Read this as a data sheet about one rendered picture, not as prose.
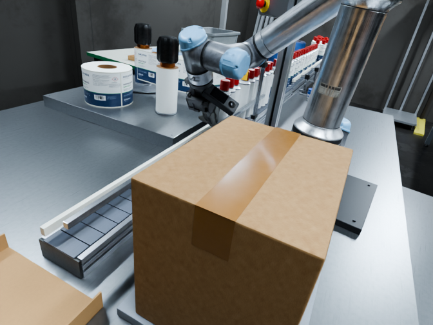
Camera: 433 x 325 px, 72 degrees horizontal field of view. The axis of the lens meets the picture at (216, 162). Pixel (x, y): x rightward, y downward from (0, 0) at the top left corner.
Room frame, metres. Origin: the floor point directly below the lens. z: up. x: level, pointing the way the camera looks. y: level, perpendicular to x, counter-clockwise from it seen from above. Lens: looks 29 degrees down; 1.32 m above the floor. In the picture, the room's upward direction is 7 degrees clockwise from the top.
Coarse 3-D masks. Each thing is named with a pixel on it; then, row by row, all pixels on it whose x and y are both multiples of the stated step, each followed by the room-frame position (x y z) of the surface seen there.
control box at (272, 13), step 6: (270, 0) 1.21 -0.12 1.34; (276, 0) 1.18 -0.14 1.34; (282, 0) 1.15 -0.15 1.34; (288, 0) 1.13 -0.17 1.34; (270, 6) 1.20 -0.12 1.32; (276, 6) 1.17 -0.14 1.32; (282, 6) 1.15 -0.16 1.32; (258, 12) 1.26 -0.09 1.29; (264, 12) 1.23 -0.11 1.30; (270, 12) 1.20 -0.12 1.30; (276, 12) 1.17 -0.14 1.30; (282, 12) 1.14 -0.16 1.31
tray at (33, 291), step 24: (0, 240) 0.41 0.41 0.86; (0, 264) 0.38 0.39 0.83; (24, 264) 0.39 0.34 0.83; (0, 288) 0.33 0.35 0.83; (24, 288) 0.34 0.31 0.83; (48, 288) 0.34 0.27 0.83; (72, 288) 0.35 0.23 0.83; (0, 312) 0.29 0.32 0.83; (24, 312) 0.29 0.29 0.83; (48, 312) 0.30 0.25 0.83; (72, 312) 0.30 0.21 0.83; (96, 312) 0.31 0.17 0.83
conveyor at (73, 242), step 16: (128, 192) 0.60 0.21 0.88; (112, 208) 0.53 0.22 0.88; (128, 208) 0.54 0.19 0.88; (80, 224) 0.47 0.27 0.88; (96, 224) 0.47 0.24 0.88; (112, 224) 0.48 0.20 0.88; (48, 240) 0.41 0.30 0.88; (64, 240) 0.42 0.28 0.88; (80, 240) 0.42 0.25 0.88; (96, 240) 0.43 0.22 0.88
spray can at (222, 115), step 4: (220, 80) 1.02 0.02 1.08; (224, 80) 1.02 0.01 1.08; (228, 80) 1.02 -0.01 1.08; (220, 84) 1.01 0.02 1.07; (224, 84) 1.00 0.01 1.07; (228, 84) 1.01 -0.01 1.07; (220, 88) 1.01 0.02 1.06; (224, 88) 1.00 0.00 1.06; (228, 88) 1.01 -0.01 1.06; (224, 92) 1.00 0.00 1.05; (228, 92) 1.01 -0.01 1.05; (220, 112) 0.99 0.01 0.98; (224, 112) 1.00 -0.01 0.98; (220, 116) 0.99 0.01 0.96; (224, 116) 1.00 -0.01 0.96; (220, 120) 0.99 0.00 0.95
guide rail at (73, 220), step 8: (264, 96) 1.36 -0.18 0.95; (248, 104) 1.17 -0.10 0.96; (240, 112) 1.09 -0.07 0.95; (208, 128) 0.87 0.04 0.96; (120, 184) 0.51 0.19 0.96; (128, 184) 0.52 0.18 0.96; (112, 192) 0.48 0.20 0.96; (120, 192) 0.50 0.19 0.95; (96, 200) 0.45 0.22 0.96; (104, 200) 0.46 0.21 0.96; (88, 208) 0.42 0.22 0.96; (96, 208) 0.44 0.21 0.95; (72, 216) 0.40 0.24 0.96; (80, 216) 0.40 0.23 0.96; (64, 224) 0.38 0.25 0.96; (72, 224) 0.39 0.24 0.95
